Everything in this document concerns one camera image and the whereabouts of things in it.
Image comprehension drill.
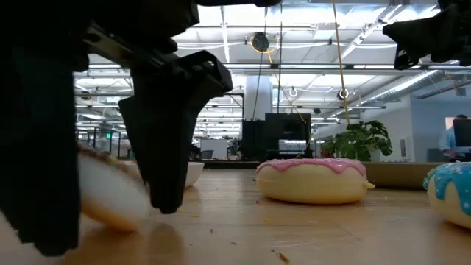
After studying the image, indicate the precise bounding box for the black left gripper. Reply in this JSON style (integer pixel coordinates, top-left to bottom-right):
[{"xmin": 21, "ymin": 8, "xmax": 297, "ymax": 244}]
[{"xmin": 0, "ymin": 0, "xmax": 280, "ymax": 73}]

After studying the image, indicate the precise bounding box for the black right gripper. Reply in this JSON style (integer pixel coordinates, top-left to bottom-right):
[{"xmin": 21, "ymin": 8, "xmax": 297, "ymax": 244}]
[{"xmin": 382, "ymin": 3, "xmax": 471, "ymax": 71}]

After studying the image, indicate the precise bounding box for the chocolate sprinkle donut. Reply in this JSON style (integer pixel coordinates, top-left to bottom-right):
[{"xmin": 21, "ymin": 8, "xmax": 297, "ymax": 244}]
[{"xmin": 0, "ymin": 145, "xmax": 154, "ymax": 265}]

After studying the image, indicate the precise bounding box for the pink-frosted cream donut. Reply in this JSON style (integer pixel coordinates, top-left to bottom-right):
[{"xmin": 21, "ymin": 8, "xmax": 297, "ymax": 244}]
[{"xmin": 255, "ymin": 158, "xmax": 376, "ymax": 206}]

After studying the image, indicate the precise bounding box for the blue-frosted yellow donut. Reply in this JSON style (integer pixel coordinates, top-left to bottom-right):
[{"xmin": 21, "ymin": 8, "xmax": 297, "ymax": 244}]
[{"xmin": 422, "ymin": 161, "xmax": 471, "ymax": 231}]

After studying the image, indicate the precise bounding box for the white panel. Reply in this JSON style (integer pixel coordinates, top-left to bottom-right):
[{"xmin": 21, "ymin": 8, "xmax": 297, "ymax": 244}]
[{"xmin": 200, "ymin": 139, "xmax": 228, "ymax": 160}]

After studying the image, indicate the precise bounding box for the white round plate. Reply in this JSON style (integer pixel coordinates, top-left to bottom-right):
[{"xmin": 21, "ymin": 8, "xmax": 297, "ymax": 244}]
[{"xmin": 121, "ymin": 160, "xmax": 205, "ymax": 188}]

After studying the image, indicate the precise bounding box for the black computer monitor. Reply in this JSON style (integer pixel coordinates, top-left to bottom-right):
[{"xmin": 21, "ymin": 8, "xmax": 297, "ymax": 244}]
[{"xmin": 452, "ymin": 119, "xmax": 471, "ymax": 148}]

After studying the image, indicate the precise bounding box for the person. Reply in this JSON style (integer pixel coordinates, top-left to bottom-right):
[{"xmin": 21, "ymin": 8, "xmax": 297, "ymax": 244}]
[{"xmin": 437, "ymin": 113, "xmax": 471, "ymax": 162}]

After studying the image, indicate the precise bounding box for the white building column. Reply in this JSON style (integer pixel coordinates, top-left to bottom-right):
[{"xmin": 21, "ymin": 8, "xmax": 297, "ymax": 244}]
[{"xmin": 244, "ymin": 75, "xmax": 274, "ymax": 122}]

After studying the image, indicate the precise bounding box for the long ceiling light bar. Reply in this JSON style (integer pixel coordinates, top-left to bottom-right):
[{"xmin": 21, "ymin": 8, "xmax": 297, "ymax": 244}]
[{"xmin": 88, "ymin": 63, "xmax": 471, "ymax": 71}]

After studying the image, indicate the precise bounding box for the green potted plant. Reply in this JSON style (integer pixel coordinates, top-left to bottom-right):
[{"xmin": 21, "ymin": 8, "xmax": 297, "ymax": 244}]
[{"xmin": 319, "ymin": 120, "xmax": 394, "ymax": 163}]

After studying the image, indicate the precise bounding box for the black cabinet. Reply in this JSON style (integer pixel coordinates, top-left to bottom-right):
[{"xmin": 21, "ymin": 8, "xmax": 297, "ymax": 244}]
[{"xmin": 241, "ymin": 113, "xmax": 313, "ymax": 163}]

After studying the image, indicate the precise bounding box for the tan round plate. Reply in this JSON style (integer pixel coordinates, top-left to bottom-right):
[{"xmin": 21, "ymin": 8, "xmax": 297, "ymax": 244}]
[{"xmin": 362, "ymin": 161, "xmax": 448, "ymax": 191}]

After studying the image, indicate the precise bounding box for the silver air duct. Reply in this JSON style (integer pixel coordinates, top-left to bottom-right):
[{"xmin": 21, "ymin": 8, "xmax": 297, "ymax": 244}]
[{"xmin": 358, "ymin": 70, "xmax": 441, "ymax": 107}]

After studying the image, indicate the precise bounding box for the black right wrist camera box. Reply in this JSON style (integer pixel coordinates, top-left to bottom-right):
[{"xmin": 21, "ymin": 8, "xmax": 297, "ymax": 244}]
[{"xmin": 437, "ymin": 0, "xmax": 471, "ymax": 9}]

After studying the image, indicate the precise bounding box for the yellow hanging cable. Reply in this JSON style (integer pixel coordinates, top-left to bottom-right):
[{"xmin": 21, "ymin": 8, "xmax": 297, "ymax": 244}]
[{"xmin": 332, "ymin": 0, "xmax": 351, "ymax": 127}]

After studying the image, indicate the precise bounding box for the black metal frame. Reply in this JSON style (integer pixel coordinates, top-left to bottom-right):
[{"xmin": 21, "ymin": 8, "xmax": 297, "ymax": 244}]
[{"xmin": 205, "ymin": 91, "xmax": 245, "ymax": 163}]

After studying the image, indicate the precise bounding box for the black hanging cable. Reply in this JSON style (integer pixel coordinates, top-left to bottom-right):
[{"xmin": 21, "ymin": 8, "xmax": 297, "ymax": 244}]
[
  {"xmin": 276, "ymin": 0, "xmax": 283, "ymax": 115},
  {"xmin": 252, "ymin": 5, "xmax": 269, "ymax": 121}
]

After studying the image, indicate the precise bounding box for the black ceiling cable reel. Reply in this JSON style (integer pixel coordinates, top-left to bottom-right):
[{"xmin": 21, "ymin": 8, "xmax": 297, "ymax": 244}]
[{"xmin": 251, "ymin": 32, "xmax": 271, "ymax": 54}]

